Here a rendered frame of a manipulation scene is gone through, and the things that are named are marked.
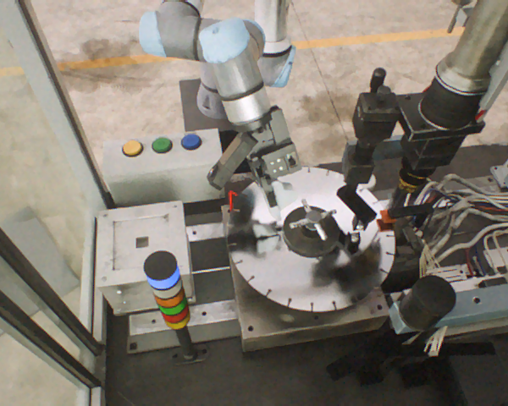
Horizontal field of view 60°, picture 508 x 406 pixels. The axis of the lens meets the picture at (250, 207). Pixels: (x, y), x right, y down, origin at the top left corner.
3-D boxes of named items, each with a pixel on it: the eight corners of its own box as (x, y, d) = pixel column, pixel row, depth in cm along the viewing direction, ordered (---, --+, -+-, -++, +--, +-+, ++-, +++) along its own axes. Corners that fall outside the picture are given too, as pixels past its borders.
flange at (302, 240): (314, 266, 82) (316, 260, 80) (270, 231, 86) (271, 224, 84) (350, 231, 87) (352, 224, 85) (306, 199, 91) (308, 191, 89)
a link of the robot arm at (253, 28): (210, 11, 81) (195, 23, 72) (270, 19, 80) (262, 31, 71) (209, 54, 86) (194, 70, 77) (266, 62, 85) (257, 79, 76)
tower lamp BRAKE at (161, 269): (147, 292, 60) (143, 282, 57) (146, 262, 62) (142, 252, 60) (181, 287, 60) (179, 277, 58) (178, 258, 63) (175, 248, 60)
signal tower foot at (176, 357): (169, 366, 91) (168, 363, 89) (168, 349, 93) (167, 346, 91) (211, 359, 92) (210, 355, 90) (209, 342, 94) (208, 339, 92)
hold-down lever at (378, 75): (372, 99, 62) (393, 96, 61) (366, 66, 64) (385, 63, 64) (367, 131, 69) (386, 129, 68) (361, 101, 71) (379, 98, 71)
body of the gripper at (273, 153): (304, 173, 77) (284, 110, 71) (258, 192, 77) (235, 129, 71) (291, 159, 84) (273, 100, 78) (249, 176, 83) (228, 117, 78)
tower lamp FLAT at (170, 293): (151, 301, 62) (148, 293, 60) (150, 272, 65) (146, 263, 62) (183, 296, 63) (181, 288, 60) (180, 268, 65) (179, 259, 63)
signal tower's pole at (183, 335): (184, 361, 92) (170, 324, 74) (183, 349, 93) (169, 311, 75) (196, 359, 92) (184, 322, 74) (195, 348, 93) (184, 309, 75)
